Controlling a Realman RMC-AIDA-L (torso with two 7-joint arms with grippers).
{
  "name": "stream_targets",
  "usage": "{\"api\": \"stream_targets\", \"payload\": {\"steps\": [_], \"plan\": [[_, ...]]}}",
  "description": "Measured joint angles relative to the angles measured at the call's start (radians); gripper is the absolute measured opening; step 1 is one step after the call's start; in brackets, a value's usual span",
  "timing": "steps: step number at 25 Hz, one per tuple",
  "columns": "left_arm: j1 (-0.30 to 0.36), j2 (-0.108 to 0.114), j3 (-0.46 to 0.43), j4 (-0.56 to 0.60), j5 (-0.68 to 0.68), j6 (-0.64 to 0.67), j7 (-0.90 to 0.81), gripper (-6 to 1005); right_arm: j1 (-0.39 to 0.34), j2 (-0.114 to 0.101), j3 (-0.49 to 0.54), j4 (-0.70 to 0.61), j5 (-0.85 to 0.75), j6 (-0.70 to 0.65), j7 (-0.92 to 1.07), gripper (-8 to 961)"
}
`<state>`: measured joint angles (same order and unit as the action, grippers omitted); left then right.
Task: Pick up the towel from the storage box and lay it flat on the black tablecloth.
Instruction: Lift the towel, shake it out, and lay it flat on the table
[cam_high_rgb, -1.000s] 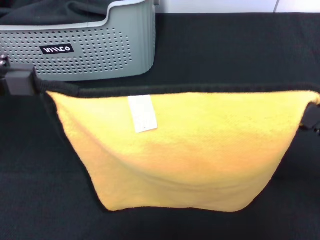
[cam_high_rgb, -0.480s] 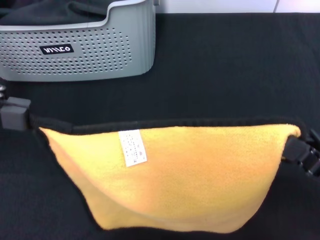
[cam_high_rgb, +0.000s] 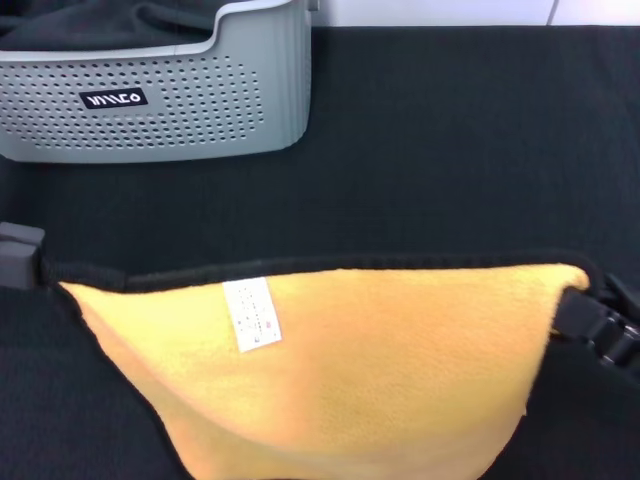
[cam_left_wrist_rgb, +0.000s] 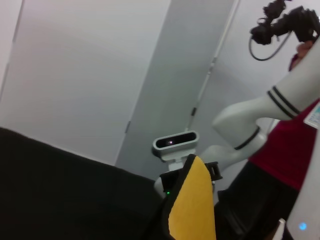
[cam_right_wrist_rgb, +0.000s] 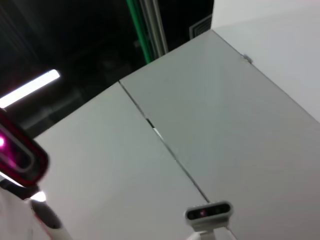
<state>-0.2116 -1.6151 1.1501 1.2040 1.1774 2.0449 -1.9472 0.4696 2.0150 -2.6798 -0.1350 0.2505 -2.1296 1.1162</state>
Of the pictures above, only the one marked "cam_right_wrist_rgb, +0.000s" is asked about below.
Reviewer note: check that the square ceiling air vent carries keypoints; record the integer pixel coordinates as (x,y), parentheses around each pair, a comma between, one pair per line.
(200,27)

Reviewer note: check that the long ceiling strip light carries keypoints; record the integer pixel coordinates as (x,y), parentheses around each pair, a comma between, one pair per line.
(30,87)

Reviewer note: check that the dark oval sensor housing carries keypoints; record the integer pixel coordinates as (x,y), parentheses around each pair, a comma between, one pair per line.
(32,162)

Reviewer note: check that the grey head camera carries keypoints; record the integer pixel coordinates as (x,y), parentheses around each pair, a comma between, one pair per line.
(208,212)

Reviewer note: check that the small grey panel bracket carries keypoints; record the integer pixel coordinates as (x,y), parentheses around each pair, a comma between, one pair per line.
(247,58)

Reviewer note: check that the white head camera mount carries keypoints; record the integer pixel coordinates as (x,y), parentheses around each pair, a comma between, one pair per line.
(207,231)

